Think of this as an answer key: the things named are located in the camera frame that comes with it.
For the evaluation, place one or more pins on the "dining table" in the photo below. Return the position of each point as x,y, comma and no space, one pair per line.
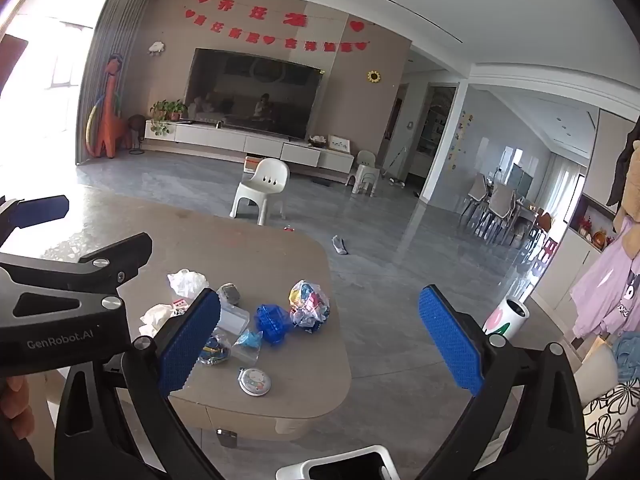
527,207

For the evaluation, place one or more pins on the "beige garment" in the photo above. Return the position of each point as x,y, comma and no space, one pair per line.
630,185

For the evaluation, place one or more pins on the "small white stool chair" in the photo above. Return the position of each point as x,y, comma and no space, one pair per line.
366,170

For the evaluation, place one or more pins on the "round cartoon badge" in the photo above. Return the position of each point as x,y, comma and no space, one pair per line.
256,381

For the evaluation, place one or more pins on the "red wall lettering garland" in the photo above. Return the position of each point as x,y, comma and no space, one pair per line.
295,20

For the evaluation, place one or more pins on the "cloud wall decoration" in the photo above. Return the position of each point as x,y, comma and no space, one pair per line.
156,48

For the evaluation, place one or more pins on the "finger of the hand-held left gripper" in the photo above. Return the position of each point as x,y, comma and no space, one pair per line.
115,255
40,212

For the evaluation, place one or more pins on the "person's left hand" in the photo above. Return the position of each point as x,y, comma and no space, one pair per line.
12,400

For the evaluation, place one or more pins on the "white plastic chair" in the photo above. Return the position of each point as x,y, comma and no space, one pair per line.
267,177

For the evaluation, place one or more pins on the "white trash bin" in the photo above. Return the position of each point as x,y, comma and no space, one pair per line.
292,467

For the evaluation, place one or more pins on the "small pink card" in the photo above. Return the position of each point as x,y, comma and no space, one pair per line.
181,307

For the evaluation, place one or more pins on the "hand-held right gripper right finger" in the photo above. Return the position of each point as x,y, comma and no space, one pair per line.
450,340

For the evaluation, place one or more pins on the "clear bag of colourful wrappers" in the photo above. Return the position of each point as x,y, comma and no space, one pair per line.
310,307

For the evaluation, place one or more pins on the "colourful wall stickers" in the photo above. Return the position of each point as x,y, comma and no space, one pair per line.
462,135

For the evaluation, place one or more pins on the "floral cushion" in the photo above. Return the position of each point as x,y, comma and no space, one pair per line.
607,425

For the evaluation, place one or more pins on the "grey crumpled lump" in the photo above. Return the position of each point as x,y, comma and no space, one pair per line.
229,293

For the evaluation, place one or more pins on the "purple garment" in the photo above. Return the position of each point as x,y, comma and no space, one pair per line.
605,290

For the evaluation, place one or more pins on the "blue plastic toy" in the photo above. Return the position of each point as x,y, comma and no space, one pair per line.
274,325

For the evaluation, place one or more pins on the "white picture frame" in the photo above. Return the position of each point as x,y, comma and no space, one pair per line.
339,143

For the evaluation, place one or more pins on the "green potted plant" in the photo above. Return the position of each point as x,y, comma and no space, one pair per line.
167,110

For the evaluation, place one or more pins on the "white mop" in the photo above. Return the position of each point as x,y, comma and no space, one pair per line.
392,165

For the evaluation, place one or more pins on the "white sideboard cabinet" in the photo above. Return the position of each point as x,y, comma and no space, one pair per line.
570,270

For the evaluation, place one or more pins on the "orange box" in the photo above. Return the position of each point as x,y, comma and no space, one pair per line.
251,162

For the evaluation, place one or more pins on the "crumpled white tissue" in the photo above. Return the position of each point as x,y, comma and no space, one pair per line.
155,321
187,284

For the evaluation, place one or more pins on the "small blue wrapper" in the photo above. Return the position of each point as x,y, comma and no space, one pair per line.
248,338

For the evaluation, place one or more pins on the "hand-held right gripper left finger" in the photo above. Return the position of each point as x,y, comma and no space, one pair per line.
190,345

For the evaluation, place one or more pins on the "brown ball on stand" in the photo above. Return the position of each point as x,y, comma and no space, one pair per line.
135,124

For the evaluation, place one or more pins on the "grey dining chair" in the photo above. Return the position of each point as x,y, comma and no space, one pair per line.
500,210
475,195

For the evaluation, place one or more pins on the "small clear plastic bag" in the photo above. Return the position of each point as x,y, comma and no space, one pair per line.
215,352

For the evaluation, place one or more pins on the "grey curtain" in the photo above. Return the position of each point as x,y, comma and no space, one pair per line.
110,60

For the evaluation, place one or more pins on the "clear plastic box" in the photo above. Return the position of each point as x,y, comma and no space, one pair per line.
234,318

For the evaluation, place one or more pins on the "white television cabinet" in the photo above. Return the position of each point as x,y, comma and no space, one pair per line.
225,136

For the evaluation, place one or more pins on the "tulip print white bin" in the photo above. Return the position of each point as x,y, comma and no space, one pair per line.
510,320

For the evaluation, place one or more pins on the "grey sock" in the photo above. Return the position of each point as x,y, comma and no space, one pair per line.
340,246

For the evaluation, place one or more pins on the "orange dinosaur toy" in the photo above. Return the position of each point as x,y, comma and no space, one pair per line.
109,120

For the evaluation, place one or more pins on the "hula hoop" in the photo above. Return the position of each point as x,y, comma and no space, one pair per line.
90,130

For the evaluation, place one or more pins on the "large black television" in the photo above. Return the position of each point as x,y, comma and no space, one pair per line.
255,92

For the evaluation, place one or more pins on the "beige coffee table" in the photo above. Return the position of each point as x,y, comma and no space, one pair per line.
250,260

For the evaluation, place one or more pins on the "blue jeans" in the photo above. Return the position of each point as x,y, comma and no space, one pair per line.
627,355

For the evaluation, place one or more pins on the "sunflower wall decoration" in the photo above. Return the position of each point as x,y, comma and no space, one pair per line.
374,76

